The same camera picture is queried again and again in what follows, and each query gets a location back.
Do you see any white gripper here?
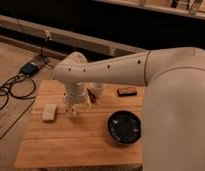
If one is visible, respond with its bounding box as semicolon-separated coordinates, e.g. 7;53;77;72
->
65;82;92;118

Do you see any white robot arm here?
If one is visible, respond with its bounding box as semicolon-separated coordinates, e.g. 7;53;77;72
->
53;47;205;171

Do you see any white sponge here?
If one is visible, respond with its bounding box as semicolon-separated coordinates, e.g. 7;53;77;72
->
42;104;57;122

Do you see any white cup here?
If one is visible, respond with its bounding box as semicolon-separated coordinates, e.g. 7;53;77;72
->
91;83;105;99

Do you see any wooden table board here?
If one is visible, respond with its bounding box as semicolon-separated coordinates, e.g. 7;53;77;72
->
15;80;145;169

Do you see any dark brown rectangular block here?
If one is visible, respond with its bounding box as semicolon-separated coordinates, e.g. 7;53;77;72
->
117;87;137;97

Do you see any black bowl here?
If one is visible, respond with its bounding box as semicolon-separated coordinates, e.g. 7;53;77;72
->
107;110;141;145

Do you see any black floor cables left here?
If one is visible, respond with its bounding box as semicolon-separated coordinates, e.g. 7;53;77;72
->
0;39;52;113

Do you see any long wooden beam rail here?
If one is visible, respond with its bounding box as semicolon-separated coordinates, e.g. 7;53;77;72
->
0;15;144;56

